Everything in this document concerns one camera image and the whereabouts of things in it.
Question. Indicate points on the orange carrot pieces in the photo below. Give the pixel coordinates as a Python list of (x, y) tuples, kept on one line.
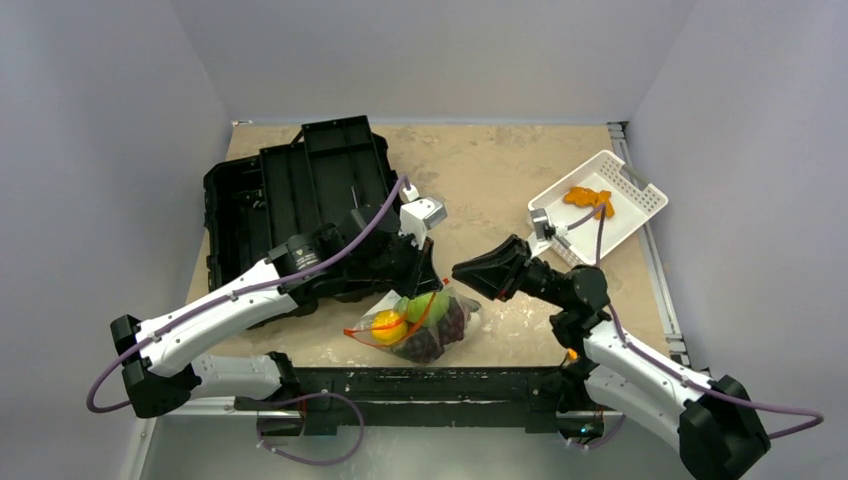
[(599, 201)]

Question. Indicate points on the black plastic toolbox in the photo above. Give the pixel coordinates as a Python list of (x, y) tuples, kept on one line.
[(237, 221)]

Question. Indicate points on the black toolbox tray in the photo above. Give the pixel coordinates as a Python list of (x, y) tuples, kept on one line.
[(307, 180)]

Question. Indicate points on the green cabbage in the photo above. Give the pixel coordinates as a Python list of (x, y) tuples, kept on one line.
[(428, 309)]

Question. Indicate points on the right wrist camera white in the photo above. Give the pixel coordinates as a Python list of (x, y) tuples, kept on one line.
[(546, 234)]

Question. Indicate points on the white plastic basket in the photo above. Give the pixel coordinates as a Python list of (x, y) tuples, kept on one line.
[(590, 239)]

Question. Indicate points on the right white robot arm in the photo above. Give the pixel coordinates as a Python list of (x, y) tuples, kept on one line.
[(708, 422)]

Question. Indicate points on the clear zip bag orange zipper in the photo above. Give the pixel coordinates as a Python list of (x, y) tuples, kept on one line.
[(360, 331)]

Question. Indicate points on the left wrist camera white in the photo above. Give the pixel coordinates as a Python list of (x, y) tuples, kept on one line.
[(418, 215)]

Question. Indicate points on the yellow orange fruit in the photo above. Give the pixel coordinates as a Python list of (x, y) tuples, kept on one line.
[(388, 327)]

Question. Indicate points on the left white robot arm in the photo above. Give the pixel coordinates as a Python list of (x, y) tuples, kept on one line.
[(165, 361)]

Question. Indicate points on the aluminium frame rail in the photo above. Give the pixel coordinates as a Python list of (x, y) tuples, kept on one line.
[(424, 407)]

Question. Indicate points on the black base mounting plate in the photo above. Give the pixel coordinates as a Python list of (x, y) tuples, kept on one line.
[(430, 397)]

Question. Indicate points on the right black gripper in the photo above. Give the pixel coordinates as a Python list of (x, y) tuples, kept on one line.
[(521, 270)]

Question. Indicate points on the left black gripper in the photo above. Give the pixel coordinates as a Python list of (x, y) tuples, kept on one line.
[(421, 275)]

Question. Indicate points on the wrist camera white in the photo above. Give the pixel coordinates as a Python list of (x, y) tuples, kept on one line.
[(546, 234), (418, 215)]

